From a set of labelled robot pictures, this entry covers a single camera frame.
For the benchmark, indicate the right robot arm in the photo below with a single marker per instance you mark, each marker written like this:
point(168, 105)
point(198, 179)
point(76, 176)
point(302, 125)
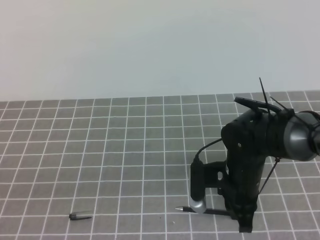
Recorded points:
point(302, 140)

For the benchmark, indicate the black pen cap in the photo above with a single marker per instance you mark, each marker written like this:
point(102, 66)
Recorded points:
point(79, 215)

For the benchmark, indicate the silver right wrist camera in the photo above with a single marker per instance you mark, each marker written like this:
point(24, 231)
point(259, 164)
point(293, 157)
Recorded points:
point(197, 187)

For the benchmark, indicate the black zip tie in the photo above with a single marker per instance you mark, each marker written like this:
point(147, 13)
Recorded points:
point(271, 107)

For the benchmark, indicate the black pen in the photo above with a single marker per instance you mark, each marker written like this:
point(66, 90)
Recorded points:
point(208, 211)

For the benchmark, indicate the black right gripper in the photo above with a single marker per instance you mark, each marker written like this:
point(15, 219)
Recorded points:
point(250, 139)

